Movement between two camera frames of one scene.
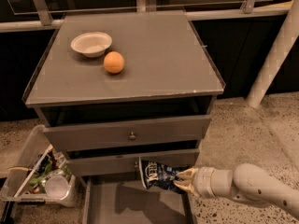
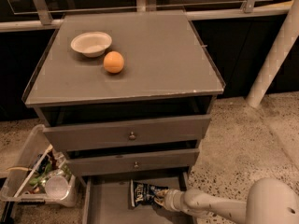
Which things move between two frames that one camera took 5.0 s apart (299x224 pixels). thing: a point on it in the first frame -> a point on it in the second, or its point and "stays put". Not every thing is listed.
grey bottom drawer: [125, 200] stays put
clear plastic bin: [39, 175] stays put
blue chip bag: [156, 175] -> [142, 193]
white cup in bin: [57, 188] stays put
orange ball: [113, 63] stays put
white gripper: [205, 181] -> [172, 199]
